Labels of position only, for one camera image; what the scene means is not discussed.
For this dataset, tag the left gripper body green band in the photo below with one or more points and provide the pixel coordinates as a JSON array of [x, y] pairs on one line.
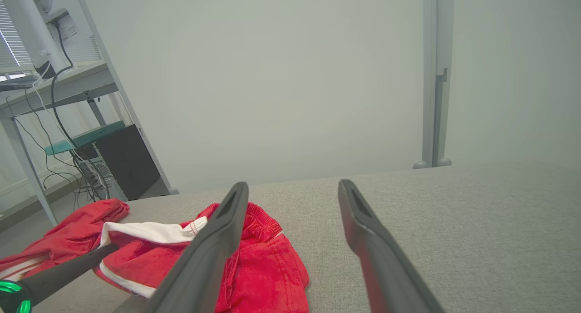
[[11, 299]]

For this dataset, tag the white computer monitor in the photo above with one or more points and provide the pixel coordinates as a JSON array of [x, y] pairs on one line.
[[32, 31]]

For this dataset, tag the grey metal desk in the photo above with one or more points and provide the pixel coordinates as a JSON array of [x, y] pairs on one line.
[[68, 83]]

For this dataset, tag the black computer tower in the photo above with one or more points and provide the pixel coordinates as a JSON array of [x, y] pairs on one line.
[[129, 163]]

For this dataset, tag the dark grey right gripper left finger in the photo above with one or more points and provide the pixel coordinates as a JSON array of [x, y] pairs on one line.
[[199, 267]]

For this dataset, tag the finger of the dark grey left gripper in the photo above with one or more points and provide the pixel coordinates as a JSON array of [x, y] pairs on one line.
[[63, 274]]

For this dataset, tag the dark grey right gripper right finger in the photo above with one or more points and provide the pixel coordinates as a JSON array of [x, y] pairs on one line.
[[386, 276]]

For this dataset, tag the red shorts with white stripes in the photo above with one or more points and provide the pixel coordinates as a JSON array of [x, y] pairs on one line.
[[263, 276]]

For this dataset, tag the grey double partition post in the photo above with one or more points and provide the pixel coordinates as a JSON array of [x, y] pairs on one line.
[[436, 54]]

